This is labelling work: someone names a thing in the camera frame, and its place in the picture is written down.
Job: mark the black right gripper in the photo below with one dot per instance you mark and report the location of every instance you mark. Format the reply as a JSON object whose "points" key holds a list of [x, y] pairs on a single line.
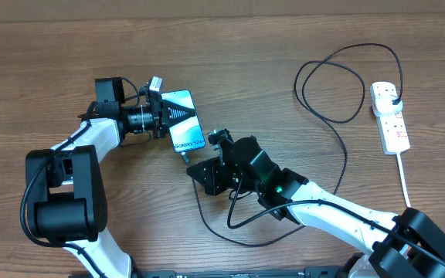
{"points": [[215, 177]]}

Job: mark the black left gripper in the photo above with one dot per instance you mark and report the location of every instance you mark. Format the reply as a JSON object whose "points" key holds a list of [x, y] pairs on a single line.
{"points": [[157, 105]]}

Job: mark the blue Galaxy smartphone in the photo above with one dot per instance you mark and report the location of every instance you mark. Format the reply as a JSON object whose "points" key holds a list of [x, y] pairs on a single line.
{"points": [[188, 135]]}

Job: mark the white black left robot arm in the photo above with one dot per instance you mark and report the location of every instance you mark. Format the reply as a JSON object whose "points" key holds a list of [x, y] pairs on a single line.
{"points": [[64, 205]]}

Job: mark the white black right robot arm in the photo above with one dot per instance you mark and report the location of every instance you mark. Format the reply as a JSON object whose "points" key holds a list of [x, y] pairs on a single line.
{"points": [[389, 245]]}

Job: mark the white power strip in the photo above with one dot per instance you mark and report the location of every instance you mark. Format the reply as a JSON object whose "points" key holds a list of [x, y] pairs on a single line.
{"points": [[392, 128]]}

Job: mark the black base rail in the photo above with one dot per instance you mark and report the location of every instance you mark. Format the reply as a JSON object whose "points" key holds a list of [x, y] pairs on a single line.
{"points": [[307, 272]]}

